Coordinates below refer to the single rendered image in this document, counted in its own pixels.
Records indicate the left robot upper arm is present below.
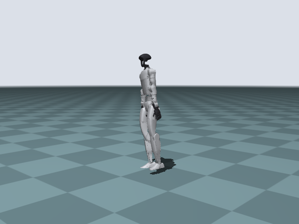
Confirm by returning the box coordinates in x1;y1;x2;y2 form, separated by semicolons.
148;69;156;92

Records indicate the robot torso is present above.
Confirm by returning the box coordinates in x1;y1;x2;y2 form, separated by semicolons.
140;67;152;112

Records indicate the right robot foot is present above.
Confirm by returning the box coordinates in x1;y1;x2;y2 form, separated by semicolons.
141;162;156;168

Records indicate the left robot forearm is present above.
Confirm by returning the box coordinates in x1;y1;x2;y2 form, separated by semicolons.
151;86;158;107

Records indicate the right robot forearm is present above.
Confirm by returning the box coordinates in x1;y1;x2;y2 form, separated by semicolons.
141;94;146;107

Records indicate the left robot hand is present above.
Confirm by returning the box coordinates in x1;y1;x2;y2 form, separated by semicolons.
152;104;161;120

